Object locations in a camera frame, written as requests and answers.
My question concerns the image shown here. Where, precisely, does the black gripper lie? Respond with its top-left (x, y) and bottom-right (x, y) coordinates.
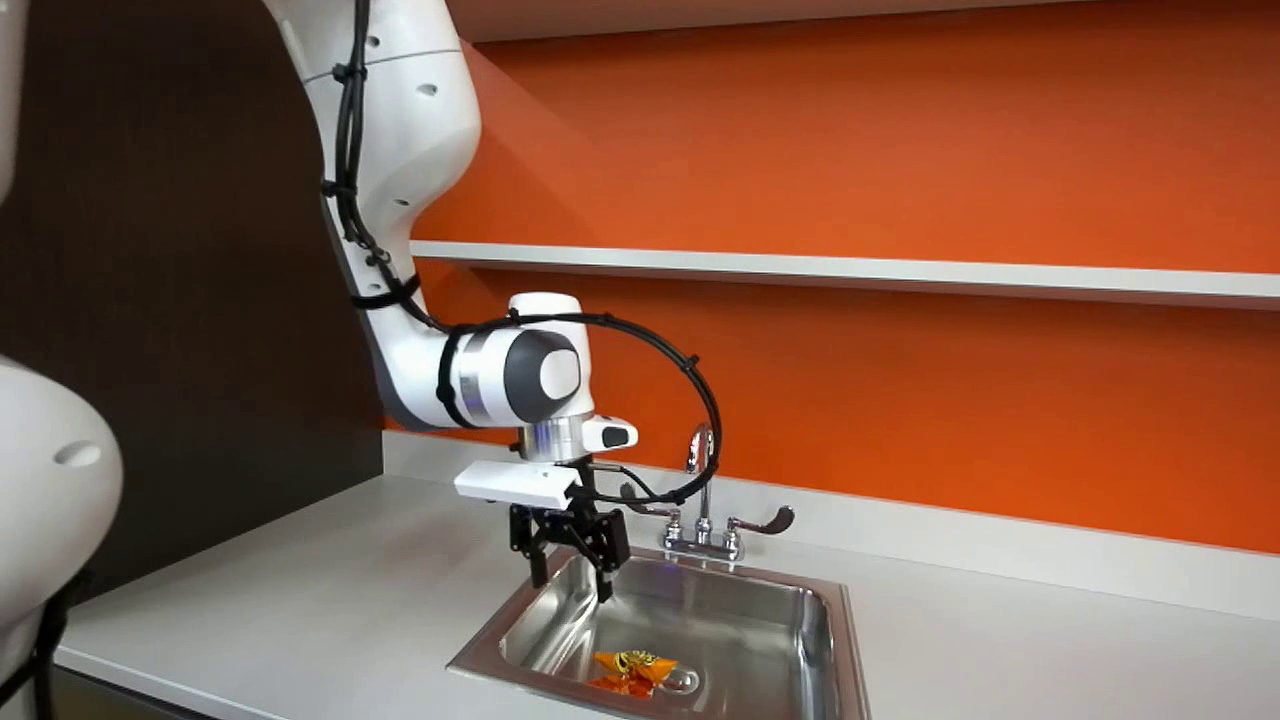
top-left (506, 501), bottom-right (631, 603)

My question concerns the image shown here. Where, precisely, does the orange snack packet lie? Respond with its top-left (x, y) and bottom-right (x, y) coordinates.
top-left (593, 646), bottom-right (677, 694)

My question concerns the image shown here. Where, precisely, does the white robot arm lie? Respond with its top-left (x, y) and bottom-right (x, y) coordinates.
top-left (263, 0), bottom-right (641, 598)

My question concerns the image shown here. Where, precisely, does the stainless steel sink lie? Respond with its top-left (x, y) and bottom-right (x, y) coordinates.
top-left (453, 550), bottom-right (871, 720)

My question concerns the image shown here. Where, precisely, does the chrome faucet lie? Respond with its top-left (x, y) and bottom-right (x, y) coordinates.
top-left (614, 425), bottom-right (800, 576)

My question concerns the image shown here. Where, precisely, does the dark wood cabinet panel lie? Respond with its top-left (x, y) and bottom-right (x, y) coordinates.
top-left (0, 0), bottom-right (378, 592)

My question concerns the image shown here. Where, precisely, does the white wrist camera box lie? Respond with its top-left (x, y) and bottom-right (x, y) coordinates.
top-left (453, 458), bottom-right (575, 511)

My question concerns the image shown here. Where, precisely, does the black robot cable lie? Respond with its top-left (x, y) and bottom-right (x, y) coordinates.
top-left (316, 0), bottom-right (728, 517)

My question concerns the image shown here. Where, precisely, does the upper white wall shelf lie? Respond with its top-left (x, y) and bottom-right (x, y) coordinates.
top-left (444, 0), bottom-right (1071, 48)

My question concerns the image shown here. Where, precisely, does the white wall shelf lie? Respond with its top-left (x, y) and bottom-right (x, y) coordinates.
top-left (413, 239), bottom-right (1280, 311)
top-left (444, 0), bottom-right (1071, 48)

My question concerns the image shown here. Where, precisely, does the lower white wall shelf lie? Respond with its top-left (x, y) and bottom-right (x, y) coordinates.
top-left (413, 239), bottom-right (1280, 311)

